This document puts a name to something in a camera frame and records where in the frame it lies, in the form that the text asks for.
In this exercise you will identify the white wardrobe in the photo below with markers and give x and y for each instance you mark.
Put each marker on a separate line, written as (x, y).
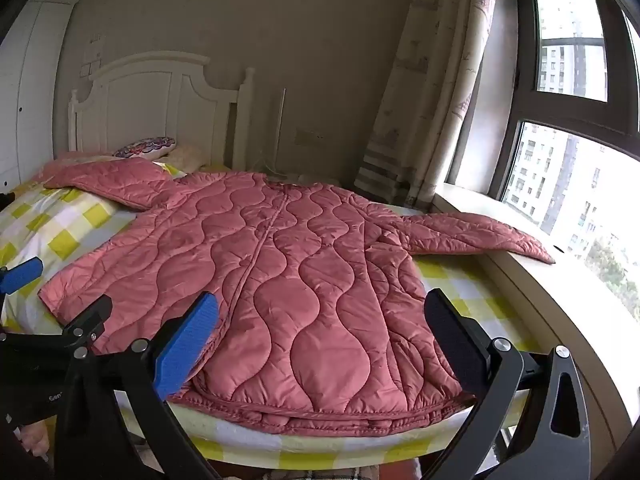
(30, 85)

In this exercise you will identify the beige pillow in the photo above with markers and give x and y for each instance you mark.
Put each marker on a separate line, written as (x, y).
(185, 156)

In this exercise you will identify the beige wall socket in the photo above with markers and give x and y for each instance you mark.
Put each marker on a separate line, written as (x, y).
(312, 138)

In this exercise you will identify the beige printed curtain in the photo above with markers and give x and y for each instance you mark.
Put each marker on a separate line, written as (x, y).
(425, 85)

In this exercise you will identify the dark framed window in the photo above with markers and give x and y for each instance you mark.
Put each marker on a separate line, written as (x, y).
(575, 200)

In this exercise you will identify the bed with yellow checkered sheet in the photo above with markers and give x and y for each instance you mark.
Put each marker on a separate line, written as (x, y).
(60, 220)

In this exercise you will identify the white wooden headboard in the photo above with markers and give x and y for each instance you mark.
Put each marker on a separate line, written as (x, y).
(150, 105)

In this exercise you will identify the pink blanket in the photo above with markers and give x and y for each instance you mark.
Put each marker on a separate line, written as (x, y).
(85, 156)

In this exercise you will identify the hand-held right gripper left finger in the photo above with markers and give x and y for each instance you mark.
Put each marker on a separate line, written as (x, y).
(187, 345)

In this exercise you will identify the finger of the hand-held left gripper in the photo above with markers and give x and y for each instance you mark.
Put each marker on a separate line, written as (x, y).
(92, 317)
(22, 274)

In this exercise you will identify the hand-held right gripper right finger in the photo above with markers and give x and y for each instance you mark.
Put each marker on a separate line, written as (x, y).
(454, 345)

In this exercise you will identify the patterned colourful pillow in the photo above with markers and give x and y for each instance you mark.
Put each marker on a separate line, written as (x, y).
(145, 147)

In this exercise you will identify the white pole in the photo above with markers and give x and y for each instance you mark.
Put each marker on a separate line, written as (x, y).
(281, 125)

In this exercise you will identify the cream window sill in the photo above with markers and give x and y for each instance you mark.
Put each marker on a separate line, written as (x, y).
(550, 300)

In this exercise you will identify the person's left hand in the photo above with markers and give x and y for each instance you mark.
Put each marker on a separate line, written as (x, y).
(36, 440)

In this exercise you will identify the pink quilted jacket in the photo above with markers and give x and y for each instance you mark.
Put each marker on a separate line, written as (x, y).
(300, 285)

